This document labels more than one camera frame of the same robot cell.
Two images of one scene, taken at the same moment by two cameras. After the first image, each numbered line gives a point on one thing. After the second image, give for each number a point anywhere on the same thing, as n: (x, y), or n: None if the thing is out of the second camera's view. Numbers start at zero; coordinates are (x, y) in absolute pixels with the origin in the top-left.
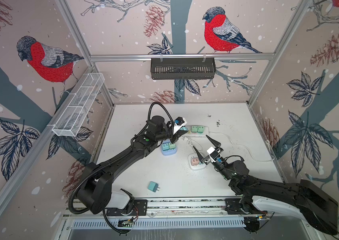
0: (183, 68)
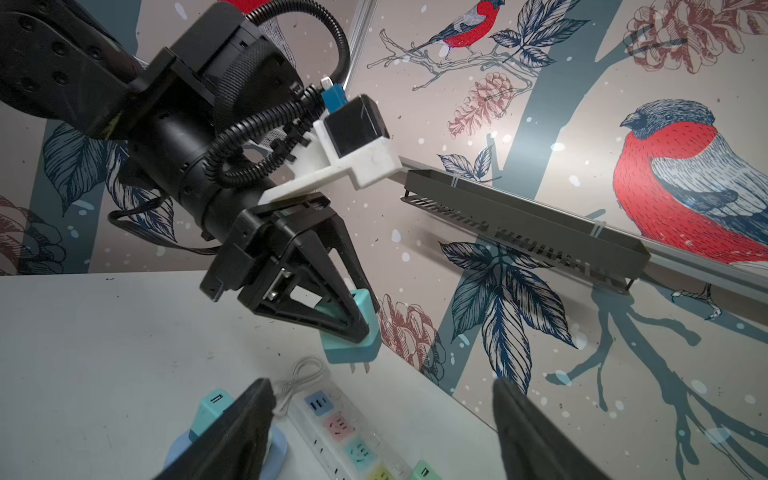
0: (528, 228)
